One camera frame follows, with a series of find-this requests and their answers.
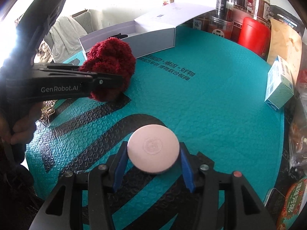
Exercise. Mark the red canister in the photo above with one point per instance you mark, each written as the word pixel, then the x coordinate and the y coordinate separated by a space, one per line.
pixel 255 36

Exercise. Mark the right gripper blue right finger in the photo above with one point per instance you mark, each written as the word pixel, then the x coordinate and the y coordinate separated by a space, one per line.
pixel 190 168

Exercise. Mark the brown paper bag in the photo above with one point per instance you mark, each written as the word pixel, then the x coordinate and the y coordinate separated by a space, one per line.
pixel 286 43

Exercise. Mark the clear jar dark lid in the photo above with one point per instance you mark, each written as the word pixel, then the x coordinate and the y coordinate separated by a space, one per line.
pixel 224 9

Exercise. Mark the pink round compact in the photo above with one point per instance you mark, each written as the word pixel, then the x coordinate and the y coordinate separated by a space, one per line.
pixel 153 148

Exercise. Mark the left hand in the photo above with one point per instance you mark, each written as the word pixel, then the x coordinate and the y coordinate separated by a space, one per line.
pixel 24 129

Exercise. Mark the red fuzzy scrunchie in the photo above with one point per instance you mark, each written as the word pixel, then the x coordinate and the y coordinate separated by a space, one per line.
pixel 111 56

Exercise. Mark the white open box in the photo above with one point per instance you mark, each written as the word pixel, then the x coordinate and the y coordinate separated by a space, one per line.
pixel 151 32

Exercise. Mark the clear plastic snack bag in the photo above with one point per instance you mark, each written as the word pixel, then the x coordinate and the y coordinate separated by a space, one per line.
pixel 297 132

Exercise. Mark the grey garment on chair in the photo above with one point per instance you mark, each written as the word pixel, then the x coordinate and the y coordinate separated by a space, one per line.
pixel 63 38

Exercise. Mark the orange green snack packet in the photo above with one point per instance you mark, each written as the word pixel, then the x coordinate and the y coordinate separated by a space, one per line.
pixel 293 214

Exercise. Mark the small teal white carton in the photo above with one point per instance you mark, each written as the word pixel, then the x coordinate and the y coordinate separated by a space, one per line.
pixel 280 87

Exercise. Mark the teal bubble mailer mat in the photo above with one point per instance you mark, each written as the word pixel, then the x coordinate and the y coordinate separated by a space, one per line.
pixel 191 144

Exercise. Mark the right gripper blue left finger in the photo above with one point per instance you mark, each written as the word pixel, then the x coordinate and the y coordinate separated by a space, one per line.
pixel 118 167

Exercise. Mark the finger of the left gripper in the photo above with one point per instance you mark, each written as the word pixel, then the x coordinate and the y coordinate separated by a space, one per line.
pixel 68 67
pixel 104 81

